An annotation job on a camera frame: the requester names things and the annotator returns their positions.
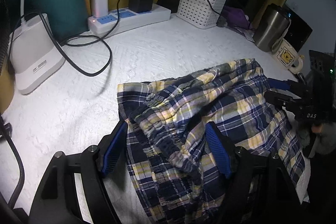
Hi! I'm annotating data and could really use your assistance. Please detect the purple cloth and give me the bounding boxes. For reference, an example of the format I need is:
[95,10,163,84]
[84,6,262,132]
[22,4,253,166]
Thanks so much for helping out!
[217,6,253,30]

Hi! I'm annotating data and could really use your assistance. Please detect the white textured table cover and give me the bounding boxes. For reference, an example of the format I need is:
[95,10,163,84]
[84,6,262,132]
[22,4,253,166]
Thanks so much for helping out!
[1,16,310,223]

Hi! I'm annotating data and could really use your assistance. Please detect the white bear mug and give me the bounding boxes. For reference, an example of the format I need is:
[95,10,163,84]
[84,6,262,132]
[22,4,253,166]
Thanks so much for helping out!
[271,38,304,75]

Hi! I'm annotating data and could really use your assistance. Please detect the white perforated plastic basket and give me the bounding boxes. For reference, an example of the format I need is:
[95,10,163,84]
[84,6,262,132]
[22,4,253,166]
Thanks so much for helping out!
[176,0,226,30]

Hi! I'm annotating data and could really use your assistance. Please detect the blue yellow plaid pants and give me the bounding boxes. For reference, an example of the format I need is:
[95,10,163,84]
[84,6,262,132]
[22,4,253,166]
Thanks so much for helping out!
[117,59,305,223]

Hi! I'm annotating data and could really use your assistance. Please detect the black television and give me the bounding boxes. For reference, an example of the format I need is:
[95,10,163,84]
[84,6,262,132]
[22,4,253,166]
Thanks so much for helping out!
[282,5,313,52]

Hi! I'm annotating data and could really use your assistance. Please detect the white USB charger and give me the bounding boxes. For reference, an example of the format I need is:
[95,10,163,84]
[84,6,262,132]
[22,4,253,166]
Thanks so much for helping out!
[91,0,108,18]

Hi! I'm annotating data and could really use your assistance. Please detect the white power strip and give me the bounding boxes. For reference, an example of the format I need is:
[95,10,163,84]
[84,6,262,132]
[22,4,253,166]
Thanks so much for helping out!
[88,4,171,38]

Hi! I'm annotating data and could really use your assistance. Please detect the white desk lamp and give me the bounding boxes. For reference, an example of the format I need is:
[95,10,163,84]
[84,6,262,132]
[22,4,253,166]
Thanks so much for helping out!
[9,0,65,95]

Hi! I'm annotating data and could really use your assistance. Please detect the stainless steel tumbler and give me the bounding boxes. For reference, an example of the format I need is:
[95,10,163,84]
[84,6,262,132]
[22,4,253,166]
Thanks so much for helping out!
[253,3,291,52]

